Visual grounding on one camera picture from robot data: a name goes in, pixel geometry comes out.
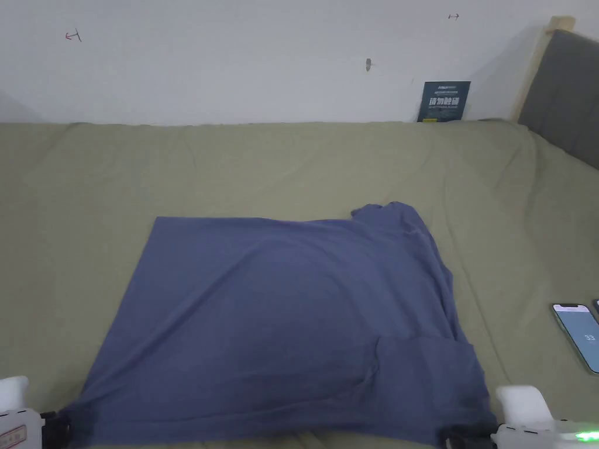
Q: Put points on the dark smartphone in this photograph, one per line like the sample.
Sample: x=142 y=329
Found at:
x=596 y=307

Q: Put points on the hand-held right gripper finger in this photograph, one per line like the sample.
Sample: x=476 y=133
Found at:
x=455 y=437

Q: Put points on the dark blue sign card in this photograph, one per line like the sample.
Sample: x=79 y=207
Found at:
x=444 y=102

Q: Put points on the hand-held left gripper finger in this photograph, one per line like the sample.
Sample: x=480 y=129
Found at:
x=65 y=430

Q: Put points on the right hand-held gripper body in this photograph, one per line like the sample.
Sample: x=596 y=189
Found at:
x=529 y=421

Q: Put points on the bed with pale green sheet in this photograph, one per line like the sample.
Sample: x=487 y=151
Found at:
x=262 y=168

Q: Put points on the smartphone with lit screen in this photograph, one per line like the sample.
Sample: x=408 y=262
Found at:
x=581 y=336

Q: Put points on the dark blue shirt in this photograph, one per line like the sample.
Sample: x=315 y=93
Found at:
x=281 y=304

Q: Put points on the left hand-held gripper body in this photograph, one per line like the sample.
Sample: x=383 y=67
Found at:
x=18 y=428

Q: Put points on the grey padded headboard, wooden frame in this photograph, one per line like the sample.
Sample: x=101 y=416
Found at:
x=561 y=103

